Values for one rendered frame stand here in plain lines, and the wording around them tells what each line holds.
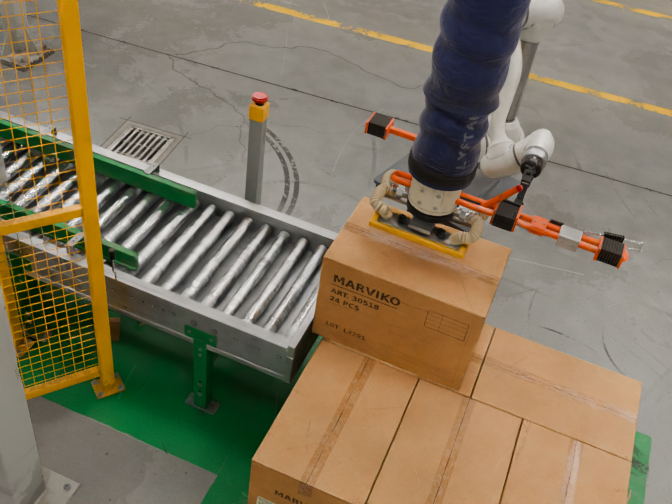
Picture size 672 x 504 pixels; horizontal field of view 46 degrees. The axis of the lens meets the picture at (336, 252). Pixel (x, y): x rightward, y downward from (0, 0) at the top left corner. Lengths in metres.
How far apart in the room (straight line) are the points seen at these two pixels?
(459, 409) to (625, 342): 1.53
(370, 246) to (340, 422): 0.63
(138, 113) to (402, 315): 2.83
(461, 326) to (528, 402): 0.46
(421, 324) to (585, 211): 2.39
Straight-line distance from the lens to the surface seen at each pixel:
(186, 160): 4.75
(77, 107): 2.59
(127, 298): 3.20
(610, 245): 2.67
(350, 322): 2.92
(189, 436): 3.39
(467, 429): 2.89
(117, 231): 3.44
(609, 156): 5.61
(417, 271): 2.78
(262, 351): 3.00
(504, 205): 2.68
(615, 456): 3.04
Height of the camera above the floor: 2.80
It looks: 42 degrees down
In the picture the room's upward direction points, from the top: 10 degrees clockwise
